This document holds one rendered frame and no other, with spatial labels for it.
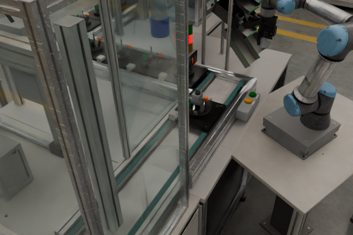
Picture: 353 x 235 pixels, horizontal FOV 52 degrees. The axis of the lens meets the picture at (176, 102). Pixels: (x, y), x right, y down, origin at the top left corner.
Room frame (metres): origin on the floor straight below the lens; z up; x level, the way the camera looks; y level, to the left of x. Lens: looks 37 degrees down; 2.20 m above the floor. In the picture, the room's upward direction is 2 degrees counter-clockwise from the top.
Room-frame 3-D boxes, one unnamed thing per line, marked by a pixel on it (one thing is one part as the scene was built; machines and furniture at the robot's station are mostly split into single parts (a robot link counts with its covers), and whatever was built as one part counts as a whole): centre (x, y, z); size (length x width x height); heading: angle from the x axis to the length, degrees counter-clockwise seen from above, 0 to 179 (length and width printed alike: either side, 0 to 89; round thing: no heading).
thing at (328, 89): (1.45, -0.73, 1.12); 0.13 x 0.12 x 0.14; 111
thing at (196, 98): (1.56, -0.11, 1.06); 0.08 x 0.04 x 0.07; 61
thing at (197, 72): (1.94, -0.05, 1.01); 0.24 x 0.24 x 0.13; 60
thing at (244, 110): (1.63, -0.41, 0.93); 0.21 x 0.07 x 0.06; 150
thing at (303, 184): (1.49, -0.70, 0.84); 0.90 x 0.70 x 0.03; 126
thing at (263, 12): (1.75, -0.49, 1.45); 0.08 x 0.08 x 0.05
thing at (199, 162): (1.50, -0.26, 0.91); 0.89 x 0.06 x 0.11; 150
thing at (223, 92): (1.57, -0.10, 0.91); 0.84 x 0.28 x 0.10; 150
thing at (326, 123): (1.45, -0.73, 1.00); 0.15 x 0.15 x 0.10
